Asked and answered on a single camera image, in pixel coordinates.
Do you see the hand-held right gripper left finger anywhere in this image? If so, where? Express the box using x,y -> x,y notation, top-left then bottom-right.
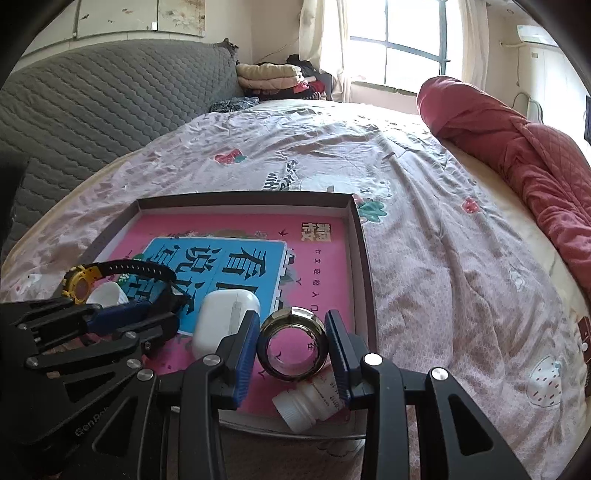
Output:
90,310 -> 262,480

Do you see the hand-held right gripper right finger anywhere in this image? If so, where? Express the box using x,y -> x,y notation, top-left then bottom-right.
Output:
324,310 -> 532,480

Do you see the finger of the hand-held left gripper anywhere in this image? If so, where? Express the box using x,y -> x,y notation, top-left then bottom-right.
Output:
0,298 -> 155,344
28,313 -> 182,376

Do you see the white plastic lid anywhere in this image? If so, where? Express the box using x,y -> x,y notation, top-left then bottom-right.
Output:
87,281 -> 129,306

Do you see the white earbuds case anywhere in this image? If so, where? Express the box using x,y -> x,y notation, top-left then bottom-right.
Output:
191,291 -> 262,361

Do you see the shiny metal ring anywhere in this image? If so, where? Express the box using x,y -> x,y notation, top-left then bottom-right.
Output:
256,307 -> 327,382

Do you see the shallow cardboard box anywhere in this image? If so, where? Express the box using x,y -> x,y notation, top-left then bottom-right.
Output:
90,191 -> 379,439

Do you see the white pill bottle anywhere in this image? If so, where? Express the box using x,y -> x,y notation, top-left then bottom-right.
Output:
271,368 -> 352,435

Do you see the black and yellow wristwatch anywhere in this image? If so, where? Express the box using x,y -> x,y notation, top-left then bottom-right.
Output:
62,260 -> 178,306

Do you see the pink and blue book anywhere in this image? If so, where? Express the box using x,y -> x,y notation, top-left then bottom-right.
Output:
106,212 -> 361,425

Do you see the pink printed bed sheet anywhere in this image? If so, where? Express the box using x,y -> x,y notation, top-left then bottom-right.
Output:
0,99 -> 591,480

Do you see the grey quilted headboard cover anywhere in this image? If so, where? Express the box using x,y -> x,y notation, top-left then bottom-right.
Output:
0,39 -> 243,259

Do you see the dark patterned cloth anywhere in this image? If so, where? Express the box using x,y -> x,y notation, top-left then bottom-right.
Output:
210,96 -> 259,114

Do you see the beige folded blanket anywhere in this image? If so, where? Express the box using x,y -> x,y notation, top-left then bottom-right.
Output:
235,64 -> 303,92

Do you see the pile of dark clothes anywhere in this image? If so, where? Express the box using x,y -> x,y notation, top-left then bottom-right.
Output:
286,54 -> 333,100

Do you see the red quilted blanket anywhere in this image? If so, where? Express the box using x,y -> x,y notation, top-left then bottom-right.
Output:
417,76 -> 591,296

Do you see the cream curtain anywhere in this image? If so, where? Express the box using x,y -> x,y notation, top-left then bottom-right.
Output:
457,0 -> 490,93
300,0 -> 354,104

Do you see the window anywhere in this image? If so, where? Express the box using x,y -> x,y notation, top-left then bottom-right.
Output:
348,0 -> 451,90

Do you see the white air conditioner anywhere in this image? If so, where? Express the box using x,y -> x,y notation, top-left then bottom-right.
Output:
517,24 -> 559,47

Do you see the wall poster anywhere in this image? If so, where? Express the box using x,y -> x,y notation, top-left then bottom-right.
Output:
76,0 -> 305,38

